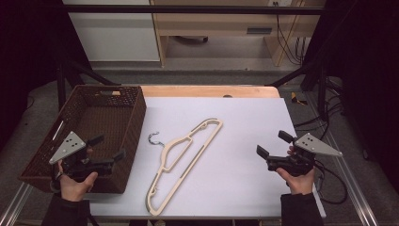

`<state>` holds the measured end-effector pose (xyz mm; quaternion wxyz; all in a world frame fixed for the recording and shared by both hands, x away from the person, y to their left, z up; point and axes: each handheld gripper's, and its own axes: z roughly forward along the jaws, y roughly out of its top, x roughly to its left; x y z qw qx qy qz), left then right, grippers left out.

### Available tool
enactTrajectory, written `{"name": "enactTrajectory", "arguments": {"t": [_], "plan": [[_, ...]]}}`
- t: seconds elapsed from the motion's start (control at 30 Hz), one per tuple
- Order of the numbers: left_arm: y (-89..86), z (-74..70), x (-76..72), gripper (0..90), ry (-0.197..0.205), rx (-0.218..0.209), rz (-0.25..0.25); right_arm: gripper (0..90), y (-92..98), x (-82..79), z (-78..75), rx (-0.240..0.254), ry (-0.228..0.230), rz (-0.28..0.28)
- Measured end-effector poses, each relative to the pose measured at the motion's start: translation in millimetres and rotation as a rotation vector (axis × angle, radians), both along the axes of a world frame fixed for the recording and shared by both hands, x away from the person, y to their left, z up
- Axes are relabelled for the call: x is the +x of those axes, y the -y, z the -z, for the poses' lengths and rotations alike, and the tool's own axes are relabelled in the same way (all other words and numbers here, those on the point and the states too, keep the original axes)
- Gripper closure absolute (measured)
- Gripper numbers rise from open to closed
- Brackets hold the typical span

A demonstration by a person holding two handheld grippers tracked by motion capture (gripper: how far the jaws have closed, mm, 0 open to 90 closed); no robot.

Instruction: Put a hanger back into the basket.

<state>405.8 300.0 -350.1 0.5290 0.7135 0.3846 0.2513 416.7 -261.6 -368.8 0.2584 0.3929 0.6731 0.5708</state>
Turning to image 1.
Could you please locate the black metal stand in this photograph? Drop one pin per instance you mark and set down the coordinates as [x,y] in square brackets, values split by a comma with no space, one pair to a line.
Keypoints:
[321,88]
[62,84]

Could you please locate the aluminium rail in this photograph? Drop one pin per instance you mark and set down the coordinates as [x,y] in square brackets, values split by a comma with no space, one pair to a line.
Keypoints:
[14,205]
[351,182]

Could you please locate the white table mat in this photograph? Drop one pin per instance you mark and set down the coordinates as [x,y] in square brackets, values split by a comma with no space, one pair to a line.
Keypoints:
[238,163]

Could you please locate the person's right hand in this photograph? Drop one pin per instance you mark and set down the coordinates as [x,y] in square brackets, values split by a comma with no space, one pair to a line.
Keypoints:
[301,184]

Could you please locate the black horizontal frame bar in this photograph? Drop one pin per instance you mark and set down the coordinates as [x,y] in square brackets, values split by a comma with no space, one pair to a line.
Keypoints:
[188,9]

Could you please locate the white cabinet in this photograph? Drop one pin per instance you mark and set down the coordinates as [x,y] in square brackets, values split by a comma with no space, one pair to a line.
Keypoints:
[116,37]

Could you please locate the light wooden desk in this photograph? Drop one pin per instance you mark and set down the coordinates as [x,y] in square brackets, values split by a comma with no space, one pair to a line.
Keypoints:
[216,22]

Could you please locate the yellow and black tool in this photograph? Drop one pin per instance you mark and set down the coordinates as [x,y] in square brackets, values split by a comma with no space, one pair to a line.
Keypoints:
[296,99]

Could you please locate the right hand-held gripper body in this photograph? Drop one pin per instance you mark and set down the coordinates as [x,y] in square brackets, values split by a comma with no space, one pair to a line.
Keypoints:
[313,146]

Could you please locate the beige clothes hanger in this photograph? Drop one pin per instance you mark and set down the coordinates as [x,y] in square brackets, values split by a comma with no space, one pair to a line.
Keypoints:
[192,157]

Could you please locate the person's left hand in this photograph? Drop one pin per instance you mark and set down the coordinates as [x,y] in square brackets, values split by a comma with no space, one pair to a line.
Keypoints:
[74,190]

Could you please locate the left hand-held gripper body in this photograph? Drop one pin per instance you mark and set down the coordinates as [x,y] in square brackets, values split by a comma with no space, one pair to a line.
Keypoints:
[69,145]

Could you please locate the brown woven basket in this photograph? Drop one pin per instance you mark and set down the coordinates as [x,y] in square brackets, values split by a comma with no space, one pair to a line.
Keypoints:
[103,116]

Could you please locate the black curtain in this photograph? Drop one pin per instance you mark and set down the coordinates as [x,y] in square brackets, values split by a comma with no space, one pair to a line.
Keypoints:
[367,78]
[28,47]

